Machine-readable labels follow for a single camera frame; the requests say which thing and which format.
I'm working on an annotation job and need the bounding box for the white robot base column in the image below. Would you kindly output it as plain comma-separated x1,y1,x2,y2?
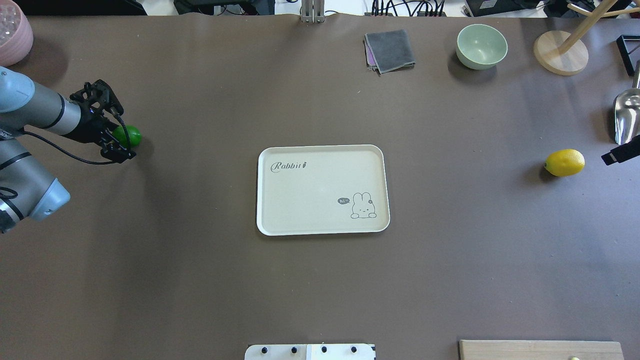
244,342,377,360

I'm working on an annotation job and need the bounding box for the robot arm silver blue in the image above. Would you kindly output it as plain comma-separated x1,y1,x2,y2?
0,67,142,234

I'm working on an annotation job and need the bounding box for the grey folded cloth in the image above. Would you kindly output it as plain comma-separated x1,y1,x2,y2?
363,29,416,75

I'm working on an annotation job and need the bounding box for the wooden cutting board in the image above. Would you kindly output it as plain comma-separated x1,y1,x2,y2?
459,339,624,360

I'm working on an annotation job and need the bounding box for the pink bowl with ice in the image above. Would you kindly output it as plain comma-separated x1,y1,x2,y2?
0,0,34,68

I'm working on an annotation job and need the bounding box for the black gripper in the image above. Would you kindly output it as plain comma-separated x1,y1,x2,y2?
62,79,137,164

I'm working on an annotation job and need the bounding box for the aluminium frame post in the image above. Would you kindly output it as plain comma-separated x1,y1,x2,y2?
300,0,326,24

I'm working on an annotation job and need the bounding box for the green lime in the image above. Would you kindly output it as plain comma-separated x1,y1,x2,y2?
112,125,142,148

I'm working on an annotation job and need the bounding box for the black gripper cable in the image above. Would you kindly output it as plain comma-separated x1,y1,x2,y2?
22,112,132,166

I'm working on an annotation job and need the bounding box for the mint green bowl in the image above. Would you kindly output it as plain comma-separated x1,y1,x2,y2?
455,23,509,70

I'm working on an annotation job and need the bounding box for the beige rabbit tray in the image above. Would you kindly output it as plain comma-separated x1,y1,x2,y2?
256,145,391,236

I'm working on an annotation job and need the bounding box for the wooden mug tree stand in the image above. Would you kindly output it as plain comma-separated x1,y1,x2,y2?
533,0,640,76

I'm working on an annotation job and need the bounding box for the metal scoop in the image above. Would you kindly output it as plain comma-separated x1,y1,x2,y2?
614,61,640,145

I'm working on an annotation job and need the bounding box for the yellow lemon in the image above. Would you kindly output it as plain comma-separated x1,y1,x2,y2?
544,148,586,177

